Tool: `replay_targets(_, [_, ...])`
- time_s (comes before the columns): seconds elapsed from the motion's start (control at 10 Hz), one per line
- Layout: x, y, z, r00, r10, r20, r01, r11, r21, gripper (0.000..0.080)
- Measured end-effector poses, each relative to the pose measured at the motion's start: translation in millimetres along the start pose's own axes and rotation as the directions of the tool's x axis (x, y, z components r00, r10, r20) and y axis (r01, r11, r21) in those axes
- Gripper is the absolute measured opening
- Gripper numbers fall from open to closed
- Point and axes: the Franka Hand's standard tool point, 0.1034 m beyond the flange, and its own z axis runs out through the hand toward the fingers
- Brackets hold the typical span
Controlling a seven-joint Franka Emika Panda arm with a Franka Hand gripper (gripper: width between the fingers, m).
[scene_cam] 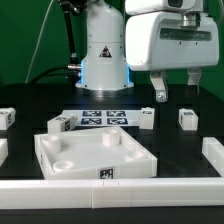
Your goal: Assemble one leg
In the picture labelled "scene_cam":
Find white block left edge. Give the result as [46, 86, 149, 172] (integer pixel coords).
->
[0, 139, 8, 167]

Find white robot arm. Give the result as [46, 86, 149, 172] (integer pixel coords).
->
[58, 0, 219, 102]

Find white cable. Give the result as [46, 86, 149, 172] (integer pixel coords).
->
[25, 0, 55, 84]

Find white right fence piece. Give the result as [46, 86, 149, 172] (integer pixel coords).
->
[202, 137, 224, 178]

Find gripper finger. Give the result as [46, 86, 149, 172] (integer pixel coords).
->
[150, 70, 168, 102]
[185, 67, 202, 97]

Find white square tabletop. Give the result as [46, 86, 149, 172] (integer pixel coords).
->
[34, 127, 157, 180]

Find apriltag marker sheet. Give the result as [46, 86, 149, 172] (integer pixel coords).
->
[62, 110, 140, 126]

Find white front fence rail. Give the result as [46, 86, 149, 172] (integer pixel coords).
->
[0, 178, 224, 209]

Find black cable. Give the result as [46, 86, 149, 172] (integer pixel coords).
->
[29, 0, 83, 84]

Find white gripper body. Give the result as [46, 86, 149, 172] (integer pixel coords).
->
[125, 12, 219, 71]

